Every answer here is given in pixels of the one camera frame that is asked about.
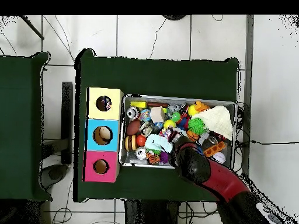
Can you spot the multicolour patterned cloth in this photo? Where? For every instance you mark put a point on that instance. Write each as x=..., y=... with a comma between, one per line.
x=169, y=134

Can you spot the mint green cloth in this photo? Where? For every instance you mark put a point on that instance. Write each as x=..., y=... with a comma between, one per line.
x=156, y=142

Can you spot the large polka dot napkin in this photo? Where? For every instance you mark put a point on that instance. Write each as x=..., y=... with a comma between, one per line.
x=106, y=104

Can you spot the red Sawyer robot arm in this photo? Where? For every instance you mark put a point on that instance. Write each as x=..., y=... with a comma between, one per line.
x=222, y=182

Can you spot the shallow clear mesh bin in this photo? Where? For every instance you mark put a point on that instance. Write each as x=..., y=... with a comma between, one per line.
x=130, y=161

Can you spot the wooden box with three holes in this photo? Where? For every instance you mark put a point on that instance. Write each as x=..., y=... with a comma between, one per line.
x=93, y=112

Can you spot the green spiky ball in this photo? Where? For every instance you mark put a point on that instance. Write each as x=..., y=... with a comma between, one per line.
x=197, y=126

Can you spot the purple spiky toy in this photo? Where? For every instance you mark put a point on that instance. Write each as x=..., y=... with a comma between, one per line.
x=164, y=157

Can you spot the white baseball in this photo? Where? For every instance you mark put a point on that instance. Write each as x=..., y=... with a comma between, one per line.
x=219, y=157

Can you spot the cream knitted cloth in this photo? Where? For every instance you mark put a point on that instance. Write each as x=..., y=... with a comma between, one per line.
x=217, y=121

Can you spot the plush tiger toy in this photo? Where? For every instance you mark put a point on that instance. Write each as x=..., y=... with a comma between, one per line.
x=153, y=158

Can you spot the plain wooden cube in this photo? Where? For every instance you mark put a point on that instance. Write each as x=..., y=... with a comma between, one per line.
x=157, y=114

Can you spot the orange ball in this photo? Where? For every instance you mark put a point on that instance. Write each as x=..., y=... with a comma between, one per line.
x=141, y=140

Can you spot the toy hamburger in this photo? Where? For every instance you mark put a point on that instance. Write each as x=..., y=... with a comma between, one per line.
x=130, y=142

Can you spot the large dark green tablecloth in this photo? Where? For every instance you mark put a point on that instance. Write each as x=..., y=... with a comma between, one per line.
x=163, y=74

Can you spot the black stand bar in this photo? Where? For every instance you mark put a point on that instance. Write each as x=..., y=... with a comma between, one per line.
x=67, y=116

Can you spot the dark green side tablecloth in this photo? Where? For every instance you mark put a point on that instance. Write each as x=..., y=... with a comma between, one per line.
x=18, y=116

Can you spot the black metal rod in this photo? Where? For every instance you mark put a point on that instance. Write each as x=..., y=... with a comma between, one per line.
x=32, y=27

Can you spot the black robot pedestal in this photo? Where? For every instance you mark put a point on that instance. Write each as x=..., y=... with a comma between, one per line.
x=149, y=212

